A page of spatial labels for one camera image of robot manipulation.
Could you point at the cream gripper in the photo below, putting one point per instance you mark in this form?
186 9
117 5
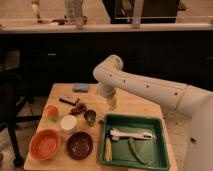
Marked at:
112 103

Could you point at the dark red grape bunch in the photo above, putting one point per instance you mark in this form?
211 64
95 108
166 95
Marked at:
80 108

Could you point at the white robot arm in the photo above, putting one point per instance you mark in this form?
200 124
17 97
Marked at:
194 102

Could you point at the white bowl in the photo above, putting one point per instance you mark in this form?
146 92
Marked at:
68 123

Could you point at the dark maroon bowl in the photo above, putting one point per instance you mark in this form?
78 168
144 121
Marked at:
79 146

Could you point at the orange red bowl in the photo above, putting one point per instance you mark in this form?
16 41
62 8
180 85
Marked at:
44 144

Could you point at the grey metal cup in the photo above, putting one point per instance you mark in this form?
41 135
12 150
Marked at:
90 117

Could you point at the black brown eraser block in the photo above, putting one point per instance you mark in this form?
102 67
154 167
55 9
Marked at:
69 100

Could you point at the green chili pepper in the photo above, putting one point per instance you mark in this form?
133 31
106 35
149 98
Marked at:
133 149

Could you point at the yellow corn cob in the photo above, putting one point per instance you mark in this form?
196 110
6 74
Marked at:
108 150

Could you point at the small orange cup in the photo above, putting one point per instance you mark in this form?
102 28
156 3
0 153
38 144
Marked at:
51 112

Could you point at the green plastic tray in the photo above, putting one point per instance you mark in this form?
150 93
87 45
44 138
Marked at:
130 152

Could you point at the dark cabinet counter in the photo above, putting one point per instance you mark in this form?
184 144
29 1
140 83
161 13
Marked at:
49 57

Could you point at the black office chair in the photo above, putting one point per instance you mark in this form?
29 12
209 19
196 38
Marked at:
8 109

